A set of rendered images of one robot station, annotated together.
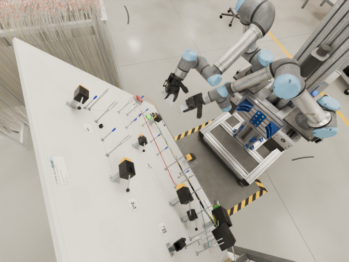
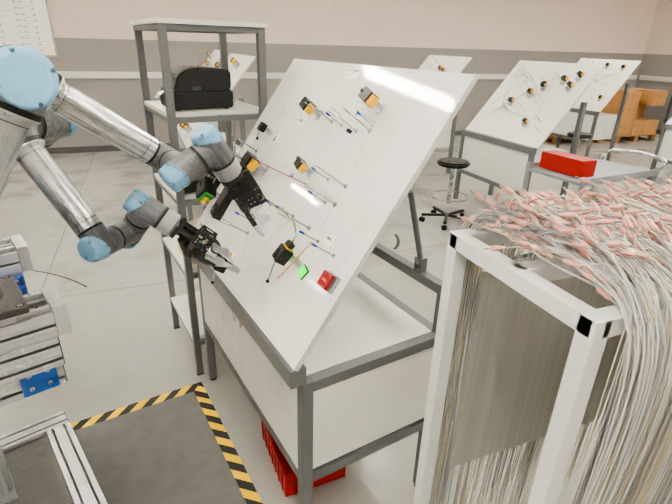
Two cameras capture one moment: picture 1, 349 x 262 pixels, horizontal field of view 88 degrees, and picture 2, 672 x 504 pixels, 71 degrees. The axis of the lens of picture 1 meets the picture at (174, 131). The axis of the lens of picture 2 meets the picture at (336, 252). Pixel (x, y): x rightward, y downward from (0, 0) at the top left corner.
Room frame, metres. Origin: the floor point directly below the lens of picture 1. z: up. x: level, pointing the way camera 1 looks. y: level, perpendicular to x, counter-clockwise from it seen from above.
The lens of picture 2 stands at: (2.08, 0.39, 1.77)
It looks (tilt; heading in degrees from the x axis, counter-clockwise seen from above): 24 degrees down; 183
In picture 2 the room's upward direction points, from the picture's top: 2 degrees clockwise
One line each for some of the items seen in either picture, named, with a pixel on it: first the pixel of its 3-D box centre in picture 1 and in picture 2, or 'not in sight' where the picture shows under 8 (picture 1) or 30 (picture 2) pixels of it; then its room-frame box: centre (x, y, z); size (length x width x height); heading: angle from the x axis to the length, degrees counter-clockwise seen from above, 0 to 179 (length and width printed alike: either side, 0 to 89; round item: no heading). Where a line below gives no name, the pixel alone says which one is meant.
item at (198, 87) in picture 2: not in sight; (195, 86); (-0.32, -0.46, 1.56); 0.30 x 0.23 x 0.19; 126
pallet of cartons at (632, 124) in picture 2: not in sight; (625, 114); (-8.97, 6.07, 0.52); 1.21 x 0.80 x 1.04; 116
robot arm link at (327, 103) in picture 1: (323, 108); not in sight; (0.77, -0.92, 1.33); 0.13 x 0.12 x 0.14; 167
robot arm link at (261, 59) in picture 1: (262, 61); not in sight; (1.14, -0.57, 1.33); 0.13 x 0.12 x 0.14; 41
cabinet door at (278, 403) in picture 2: not in sight; (265, 379); (0.67, 0.06, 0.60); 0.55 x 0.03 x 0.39; 35
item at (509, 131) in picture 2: not in sight; (519, 140); (-3.42, 2.13, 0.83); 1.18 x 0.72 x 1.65; 26
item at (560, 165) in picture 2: not in sight; (585, 219); (-1.57, 2.17, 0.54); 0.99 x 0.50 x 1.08; 120
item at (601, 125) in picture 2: not in sight; (583, 109); (-6.80, 4.21, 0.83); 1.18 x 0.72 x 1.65; 26
